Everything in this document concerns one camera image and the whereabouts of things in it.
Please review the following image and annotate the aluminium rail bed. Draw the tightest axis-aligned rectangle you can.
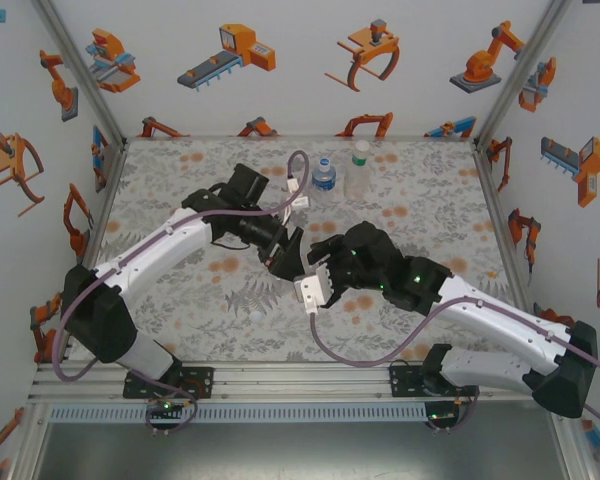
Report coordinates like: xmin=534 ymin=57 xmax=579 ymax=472
xmin=27 ymin=362 xmax=574 ymax=404

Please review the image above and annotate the grey metal panel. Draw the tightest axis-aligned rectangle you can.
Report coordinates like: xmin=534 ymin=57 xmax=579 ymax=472
xmin=29 ymin=422 xmax=566 ymax=480

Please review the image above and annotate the floral printed table mat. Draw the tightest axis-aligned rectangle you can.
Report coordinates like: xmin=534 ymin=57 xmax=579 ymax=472
xmin=82 ymin=138 xmax=531 ymax=362

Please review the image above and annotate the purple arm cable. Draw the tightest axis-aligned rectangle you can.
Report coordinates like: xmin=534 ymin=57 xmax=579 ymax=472
xmin=52 ymin=149 xmax=311 ymax=437
xmin=308 ymin=297 xmax=600 ymax=435

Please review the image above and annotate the aluminium side rail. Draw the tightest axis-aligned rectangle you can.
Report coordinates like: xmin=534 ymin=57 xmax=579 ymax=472
xmin=472 ymin=139 xmax=549 ymax=360
xmin=72 ymin=138 xmax=131 ymax=364

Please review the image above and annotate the slotted grey cable duct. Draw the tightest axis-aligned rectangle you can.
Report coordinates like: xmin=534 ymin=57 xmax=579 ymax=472
xmin=47 ymin=403 xmax=427 ymax=424

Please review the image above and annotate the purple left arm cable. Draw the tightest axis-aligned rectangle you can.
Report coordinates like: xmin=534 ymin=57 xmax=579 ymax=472
xmin=52 ymin=149 xmax=311 ymax=437

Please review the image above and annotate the green label clear bottle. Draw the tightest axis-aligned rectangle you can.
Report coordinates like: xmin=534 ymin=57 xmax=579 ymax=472
xmin=343 ymin=139 xmax=372 ymax=199

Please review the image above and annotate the aluminium corner post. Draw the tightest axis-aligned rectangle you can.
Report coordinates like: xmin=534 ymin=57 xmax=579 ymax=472
xmin=472 ymin=0 xmax=576 ymax=151
xmin=32 ymin=0 xmax=129 ymax=146

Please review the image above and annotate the blue label plastic bottle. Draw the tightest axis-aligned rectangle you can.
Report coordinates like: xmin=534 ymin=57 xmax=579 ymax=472
xmin=311 ymin=155 xmax=339 ymax=194

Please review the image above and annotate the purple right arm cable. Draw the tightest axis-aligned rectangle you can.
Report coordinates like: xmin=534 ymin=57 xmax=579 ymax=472
xmin=308 ymin=297 xmax=600 ymax=435

